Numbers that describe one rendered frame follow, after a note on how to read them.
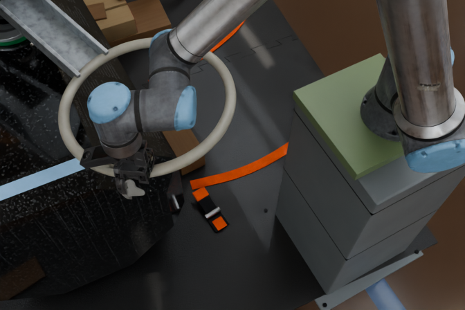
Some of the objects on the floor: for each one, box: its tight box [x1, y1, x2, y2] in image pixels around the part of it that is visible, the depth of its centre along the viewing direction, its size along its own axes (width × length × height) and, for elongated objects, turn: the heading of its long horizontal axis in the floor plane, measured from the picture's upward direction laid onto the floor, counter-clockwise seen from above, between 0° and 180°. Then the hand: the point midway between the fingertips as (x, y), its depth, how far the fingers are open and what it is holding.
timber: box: [162, 129, 206, 176], centre depth 239 cm, size 30×12×12 cm, turn 29°
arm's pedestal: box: [264, 58, 465, 310], centre depth 187 cm, size 50×50×85 cm
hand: (130, 185), depth 136 cm, fingers closed on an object, 5 cm apart
